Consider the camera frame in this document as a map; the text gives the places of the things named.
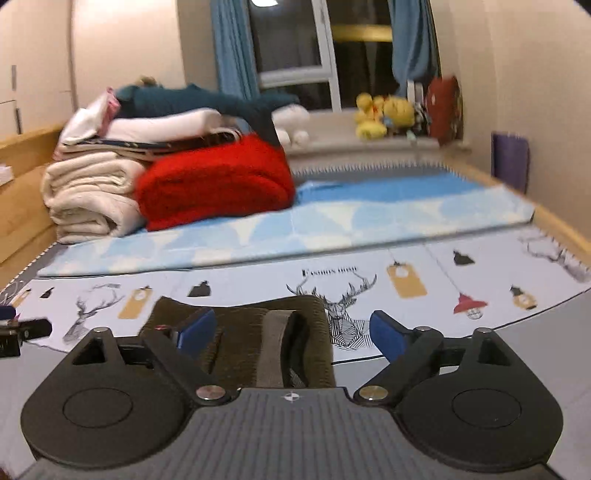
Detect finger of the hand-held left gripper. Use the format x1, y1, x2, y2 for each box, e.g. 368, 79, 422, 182
0, 318, 53, 359

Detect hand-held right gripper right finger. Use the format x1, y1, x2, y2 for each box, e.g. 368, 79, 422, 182
353, 309, 521, 408

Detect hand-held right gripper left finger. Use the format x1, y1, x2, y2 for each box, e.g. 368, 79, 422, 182
68, 308, 233, 408

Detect olive corduroy pants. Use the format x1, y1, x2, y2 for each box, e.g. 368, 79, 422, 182
137, 295, 338, 392

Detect deer print bed sheet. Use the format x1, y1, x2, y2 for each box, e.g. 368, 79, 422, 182
0, 228, 591, 366

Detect blue triangle pattern blanket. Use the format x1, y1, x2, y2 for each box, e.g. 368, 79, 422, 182
36, 179, 537, 278

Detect white folded blanket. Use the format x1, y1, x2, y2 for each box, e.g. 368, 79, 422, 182
41, 151, 149, 245

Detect red folded blanket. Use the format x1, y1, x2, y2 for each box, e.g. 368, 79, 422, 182
135, 133, 297, 232

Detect grey trimmed mat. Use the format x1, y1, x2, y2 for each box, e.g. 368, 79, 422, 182
286, 158, 463, 184

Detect white pink folded bedding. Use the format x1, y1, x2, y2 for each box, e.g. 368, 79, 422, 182
59, 128, 244, 163

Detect cream folded cloth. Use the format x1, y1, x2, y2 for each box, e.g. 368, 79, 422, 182
98, 108, 242, 140

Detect purple mat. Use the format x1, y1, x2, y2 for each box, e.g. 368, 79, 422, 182
490, 131, 530, 195

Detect yellow duck plush toy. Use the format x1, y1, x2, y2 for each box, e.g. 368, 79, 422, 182
354, 92, 389, 141

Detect pink and white cloth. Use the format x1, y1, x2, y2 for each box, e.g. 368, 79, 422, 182
57, 87, 122, 149

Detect black and white plush toy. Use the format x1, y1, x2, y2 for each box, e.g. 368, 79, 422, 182
410, 103, 431, 138

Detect yellow bear plush toy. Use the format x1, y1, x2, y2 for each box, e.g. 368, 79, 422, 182
380, 94, 417, 131

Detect red cushion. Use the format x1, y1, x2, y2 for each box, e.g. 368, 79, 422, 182
424, 75, 464, 147

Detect teal shark plush toy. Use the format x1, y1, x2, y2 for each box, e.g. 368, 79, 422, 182
115, 82, 302, 149

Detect white wardrobe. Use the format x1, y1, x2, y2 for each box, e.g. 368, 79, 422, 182
0, 0, 75, 136

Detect blue curtain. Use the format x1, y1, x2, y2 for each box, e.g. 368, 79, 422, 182
387, 0, 440, 99
209, 0, 262, 103

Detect wooden bed frame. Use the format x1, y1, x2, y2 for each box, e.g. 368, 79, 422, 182
0, 122, 591, 291

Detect white window frame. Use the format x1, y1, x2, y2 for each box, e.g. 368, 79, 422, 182
246, 0, 399, 112

